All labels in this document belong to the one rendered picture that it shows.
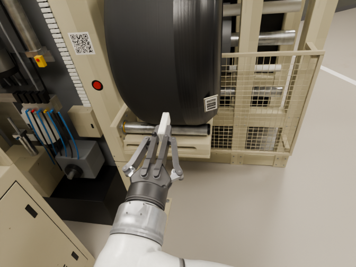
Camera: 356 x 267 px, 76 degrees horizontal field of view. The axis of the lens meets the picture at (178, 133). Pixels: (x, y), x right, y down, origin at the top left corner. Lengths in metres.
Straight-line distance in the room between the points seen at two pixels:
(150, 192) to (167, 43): 0.35
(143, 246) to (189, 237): 1.24
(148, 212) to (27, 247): 0.83
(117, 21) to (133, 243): 0.49
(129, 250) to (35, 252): 0.87
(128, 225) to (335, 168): 1.90
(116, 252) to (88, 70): 0.70
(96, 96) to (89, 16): 0.30
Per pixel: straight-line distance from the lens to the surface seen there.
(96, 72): 0.92
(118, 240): 0.39
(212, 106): 0.67
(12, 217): 1.08
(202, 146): 0.88
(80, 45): 0.90
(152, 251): 0.38
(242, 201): 1.75
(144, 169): 0.46
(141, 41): 0.60
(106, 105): 0.99
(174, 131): 0.87
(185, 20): 0.58
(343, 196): 1.99
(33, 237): 1.18
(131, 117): 1.02
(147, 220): 0.39
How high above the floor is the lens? 1.46
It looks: 41 degrees down
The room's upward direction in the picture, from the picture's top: 8 degrees counter-clockwise
